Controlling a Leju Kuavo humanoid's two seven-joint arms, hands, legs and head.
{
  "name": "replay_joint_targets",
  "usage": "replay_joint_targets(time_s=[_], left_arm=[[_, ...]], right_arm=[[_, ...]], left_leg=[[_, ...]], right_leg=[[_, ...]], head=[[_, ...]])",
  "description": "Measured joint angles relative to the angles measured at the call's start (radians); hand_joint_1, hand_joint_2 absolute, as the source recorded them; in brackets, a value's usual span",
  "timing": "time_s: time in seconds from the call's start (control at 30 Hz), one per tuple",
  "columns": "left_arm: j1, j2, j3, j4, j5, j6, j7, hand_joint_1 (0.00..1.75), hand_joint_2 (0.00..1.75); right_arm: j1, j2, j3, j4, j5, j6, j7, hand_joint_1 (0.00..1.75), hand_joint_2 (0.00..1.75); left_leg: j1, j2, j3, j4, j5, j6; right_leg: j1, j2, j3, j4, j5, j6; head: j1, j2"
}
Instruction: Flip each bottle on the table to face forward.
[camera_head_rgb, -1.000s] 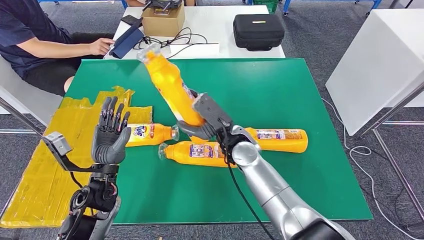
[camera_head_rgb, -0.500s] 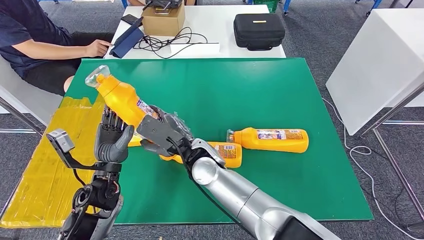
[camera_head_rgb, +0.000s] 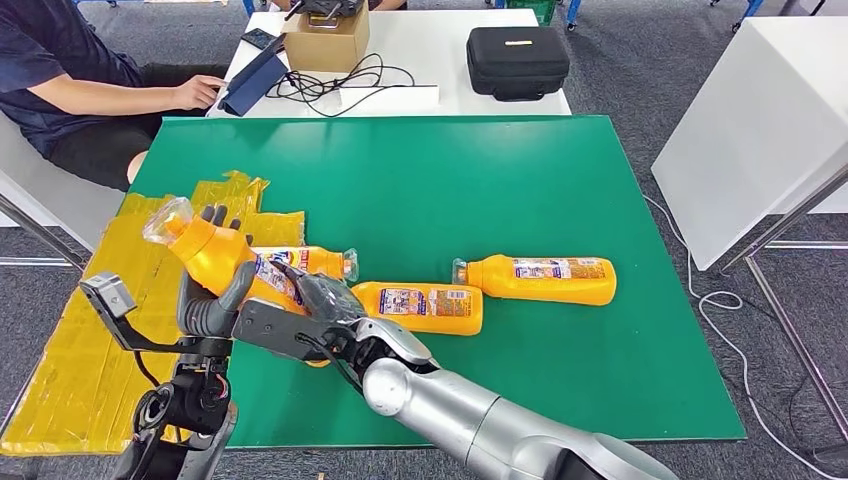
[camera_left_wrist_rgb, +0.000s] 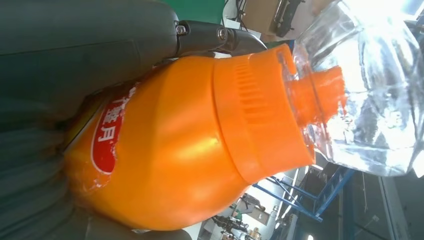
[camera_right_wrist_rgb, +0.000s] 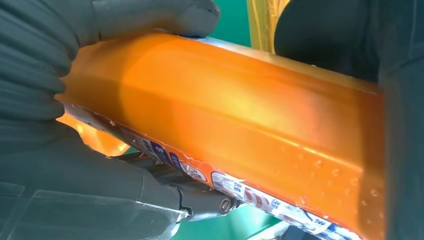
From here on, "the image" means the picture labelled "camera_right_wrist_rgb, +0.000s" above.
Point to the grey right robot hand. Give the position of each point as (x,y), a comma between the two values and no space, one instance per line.
(82,198)

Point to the yellow taped cardboard sheet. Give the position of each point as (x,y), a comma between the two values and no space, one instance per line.
(261,23)

